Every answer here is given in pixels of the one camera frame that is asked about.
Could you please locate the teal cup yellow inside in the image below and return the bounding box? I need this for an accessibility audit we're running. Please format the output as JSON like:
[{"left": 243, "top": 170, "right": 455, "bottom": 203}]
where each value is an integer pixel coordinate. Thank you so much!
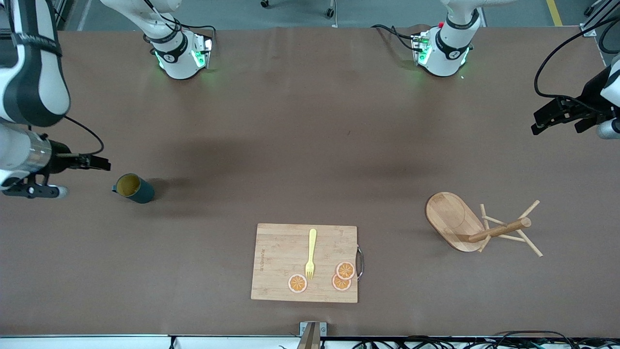
[{"left": 112, "top": 173, "right": 155, "bottom": 204}]

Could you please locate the wooden mug rack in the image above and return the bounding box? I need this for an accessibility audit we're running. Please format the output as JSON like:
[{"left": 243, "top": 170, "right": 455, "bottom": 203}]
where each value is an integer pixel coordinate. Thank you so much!
[{"left": 425, "top": 191, "right": 544, "bottom": 257}]

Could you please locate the bamboo cutting board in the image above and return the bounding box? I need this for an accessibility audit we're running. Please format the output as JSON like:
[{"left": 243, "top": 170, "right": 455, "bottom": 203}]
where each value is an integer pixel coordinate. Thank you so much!
[{"left": 250, "top": 223, "right": 364, "bottom": 304}]

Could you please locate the yellow plastic fork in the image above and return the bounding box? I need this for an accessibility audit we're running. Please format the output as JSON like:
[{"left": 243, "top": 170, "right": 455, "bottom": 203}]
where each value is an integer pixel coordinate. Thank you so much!
[{"left": 305, "top": 229, "right": 318, "bottom": 281}]

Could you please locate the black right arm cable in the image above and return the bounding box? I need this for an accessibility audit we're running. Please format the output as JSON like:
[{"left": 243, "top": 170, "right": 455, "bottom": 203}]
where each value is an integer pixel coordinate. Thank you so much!
[{"left": 63, "top": 115, "right": 105, "bottom": 157}]

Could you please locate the black base cable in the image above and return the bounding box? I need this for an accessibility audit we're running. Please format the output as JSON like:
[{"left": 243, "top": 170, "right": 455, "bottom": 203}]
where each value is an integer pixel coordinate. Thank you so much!
[{"left": 371, "top": 24, "right": 418, "bottom": 53}]

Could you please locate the white table edge rail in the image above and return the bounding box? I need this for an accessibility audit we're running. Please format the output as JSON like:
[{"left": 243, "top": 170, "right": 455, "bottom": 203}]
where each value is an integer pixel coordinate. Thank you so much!
[{"left": 0, "top": 334, "right": 301, "bottom": 349}]

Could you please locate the black cable bundle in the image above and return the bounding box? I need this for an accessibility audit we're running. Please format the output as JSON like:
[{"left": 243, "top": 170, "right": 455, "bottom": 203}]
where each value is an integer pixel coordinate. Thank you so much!
[{"left": 354, "top": 331, "right": 620, "bottom": 349}]

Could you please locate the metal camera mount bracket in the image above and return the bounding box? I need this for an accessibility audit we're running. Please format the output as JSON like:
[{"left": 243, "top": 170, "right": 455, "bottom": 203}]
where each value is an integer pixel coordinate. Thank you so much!
[{"left": 296, "top": 321, "right": 327, "bottom": 349}]

